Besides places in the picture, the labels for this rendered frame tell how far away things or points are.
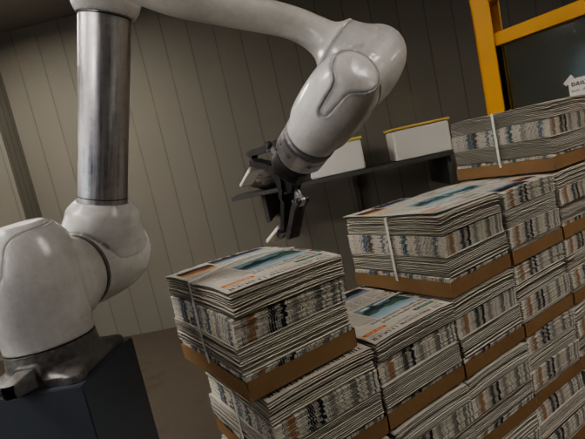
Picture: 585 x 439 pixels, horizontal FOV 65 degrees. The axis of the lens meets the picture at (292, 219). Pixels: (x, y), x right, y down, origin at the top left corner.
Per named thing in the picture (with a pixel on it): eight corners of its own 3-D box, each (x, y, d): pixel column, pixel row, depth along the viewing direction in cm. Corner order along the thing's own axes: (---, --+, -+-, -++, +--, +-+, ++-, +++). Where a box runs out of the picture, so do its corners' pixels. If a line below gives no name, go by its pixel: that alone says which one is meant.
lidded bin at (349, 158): (363, 166, 372) (357, 137, 369) (367, 168, 337) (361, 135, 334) (311, 178, 376) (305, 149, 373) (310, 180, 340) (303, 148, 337)
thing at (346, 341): (216, 379, 102) (211, 361, 102) (317, 330, 118) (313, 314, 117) (250, 403, 89) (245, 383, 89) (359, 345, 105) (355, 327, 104)
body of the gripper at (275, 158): (270, 138, 78) (252, 167, 86) (291, 179, 76) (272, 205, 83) (305, 131, 82) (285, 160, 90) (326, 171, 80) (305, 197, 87)
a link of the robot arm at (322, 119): (323, 174, 71) (358, 130, 79) (375, 110, 59) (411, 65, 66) (269, 130, 71) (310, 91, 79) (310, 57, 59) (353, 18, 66)
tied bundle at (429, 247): (355, 286, 152) (341, 219, 149) (413, 260, 168) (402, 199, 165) (452, 301, 120) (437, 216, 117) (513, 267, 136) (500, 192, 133)
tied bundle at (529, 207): (416, 260, 167) (405, 199, 165) (466, 239, 183) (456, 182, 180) (514, 268, 135) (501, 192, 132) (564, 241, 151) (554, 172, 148)
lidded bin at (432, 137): (441, 150, 367) (436, 119, 364) (454, 149, 332) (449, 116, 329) (388, 161, 370) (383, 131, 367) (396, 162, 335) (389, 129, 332)
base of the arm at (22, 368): (-42, 415, 72) (-52, 382, 71) (42, 354, 94) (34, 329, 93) (66, 395, 71) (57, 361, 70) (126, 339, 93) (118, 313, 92)
